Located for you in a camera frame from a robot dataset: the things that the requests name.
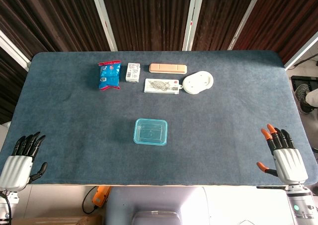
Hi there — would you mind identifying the left black-fingered robot hand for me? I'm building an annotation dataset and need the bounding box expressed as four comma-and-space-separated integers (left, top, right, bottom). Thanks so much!
0, 132, 48, 192

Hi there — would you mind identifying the right orange-tipped robot hand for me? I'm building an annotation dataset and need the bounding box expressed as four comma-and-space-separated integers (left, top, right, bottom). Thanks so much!
256, 124, 310, 186

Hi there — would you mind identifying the clear teal plastic container lid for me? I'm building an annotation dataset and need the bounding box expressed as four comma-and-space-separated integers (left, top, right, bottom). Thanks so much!
133, 118, 168, 147

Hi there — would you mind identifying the clear blue plastic container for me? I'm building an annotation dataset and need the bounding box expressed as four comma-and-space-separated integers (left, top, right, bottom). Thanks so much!
135, 120, 166, 144

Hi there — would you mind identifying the white packet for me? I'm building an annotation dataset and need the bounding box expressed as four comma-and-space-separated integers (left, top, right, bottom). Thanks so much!
144, 78, 184, 95

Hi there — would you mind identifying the grey sneaker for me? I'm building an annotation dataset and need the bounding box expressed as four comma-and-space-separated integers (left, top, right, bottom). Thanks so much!
295, 83, 314, 115

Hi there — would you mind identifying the beige trouser leg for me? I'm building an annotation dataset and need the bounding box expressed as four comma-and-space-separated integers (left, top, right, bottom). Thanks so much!
305, 87, 318, 106

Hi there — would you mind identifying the blue table cloth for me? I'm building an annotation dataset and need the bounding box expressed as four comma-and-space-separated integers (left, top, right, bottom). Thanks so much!
0, 50, 314, 186

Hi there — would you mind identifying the black floor tray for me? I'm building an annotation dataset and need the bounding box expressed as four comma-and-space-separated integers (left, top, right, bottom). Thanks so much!
290, 75, 318, 91

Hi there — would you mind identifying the orange device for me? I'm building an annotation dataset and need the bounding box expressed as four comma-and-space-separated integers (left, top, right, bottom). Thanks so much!
91, 186, 112, 208

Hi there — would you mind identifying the white round plastic holder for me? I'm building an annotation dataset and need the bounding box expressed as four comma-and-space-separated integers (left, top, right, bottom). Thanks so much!
182, 71, 214, 95

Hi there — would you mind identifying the blue snack bag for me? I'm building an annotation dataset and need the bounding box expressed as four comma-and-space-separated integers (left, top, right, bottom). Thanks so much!
97, 60, 122, 91

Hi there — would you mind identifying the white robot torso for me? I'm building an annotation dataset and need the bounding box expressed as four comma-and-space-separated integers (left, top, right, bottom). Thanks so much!
104, 186, 299, 225

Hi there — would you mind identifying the white milk carton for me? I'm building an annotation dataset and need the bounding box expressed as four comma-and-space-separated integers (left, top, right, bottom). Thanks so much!
125, 62, 141, 83

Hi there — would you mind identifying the beige long cutlery case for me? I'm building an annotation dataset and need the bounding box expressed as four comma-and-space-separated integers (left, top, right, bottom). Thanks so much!
149, 63, 187, 75

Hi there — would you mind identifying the black cable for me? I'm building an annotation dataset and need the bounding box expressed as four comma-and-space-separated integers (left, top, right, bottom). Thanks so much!
0, 192, 12, 221
82, 186, 100, 215

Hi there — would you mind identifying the white frame post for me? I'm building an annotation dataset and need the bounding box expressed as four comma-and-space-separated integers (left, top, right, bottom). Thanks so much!
284, 31, 318, 71
0, 30, 32, 72
89, 0, 118, 52
182, 0, 206, 51
227, 0, 264, 51

